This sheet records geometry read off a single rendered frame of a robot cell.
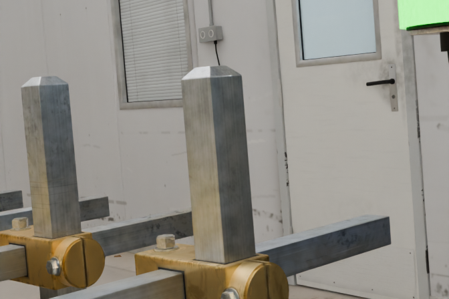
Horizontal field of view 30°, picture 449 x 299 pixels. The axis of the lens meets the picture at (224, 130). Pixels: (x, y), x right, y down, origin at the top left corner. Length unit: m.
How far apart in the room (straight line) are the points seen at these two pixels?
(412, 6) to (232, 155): 0.25
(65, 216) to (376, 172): 3.31
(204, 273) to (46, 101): 0.28
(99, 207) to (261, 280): 0.62
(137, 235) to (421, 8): 0.59
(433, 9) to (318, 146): 3.92
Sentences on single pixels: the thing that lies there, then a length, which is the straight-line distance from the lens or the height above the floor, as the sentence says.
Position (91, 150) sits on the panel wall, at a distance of 6.27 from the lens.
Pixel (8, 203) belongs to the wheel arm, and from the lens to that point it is 1.45.
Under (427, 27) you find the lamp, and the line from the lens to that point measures 0.46.
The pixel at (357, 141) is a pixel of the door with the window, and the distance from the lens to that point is 4.16.
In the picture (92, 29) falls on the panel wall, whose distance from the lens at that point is 6.12.
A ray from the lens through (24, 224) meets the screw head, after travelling 0.94.
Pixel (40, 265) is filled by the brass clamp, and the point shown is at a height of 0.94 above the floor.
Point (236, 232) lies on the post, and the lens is 0.66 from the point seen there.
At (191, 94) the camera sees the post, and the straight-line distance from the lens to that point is 0.66.
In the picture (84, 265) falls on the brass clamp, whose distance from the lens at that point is 0.85.
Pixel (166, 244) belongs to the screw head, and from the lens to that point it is 0.73.
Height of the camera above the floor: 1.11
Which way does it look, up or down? 3 degrees down
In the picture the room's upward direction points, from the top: 5 degrees counter-clockwise
